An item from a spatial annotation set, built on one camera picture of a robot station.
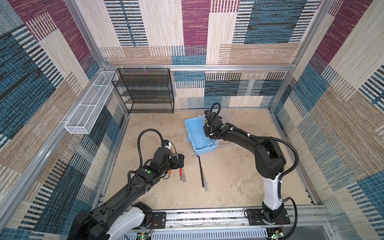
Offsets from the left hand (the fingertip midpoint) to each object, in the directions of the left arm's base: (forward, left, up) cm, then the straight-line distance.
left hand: (177, 155), depth 82 cm
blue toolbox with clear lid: (+20, -11, -12) cm, 25 cm away
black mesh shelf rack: (+50, +26, +4) cm, 57 cm away
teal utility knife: (-11, -15, -13) cm, 23 cm away
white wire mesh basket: (+8, +42, +21) cm, 48 cm away
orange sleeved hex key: (-8, +6, -13) cm, 17 cm away
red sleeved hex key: (-5, -1, -13) cm, 14 cm away
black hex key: (+6, -10, -12) cm, 17 cm away
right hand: (+20, -20, -3) cm, 28 cm away
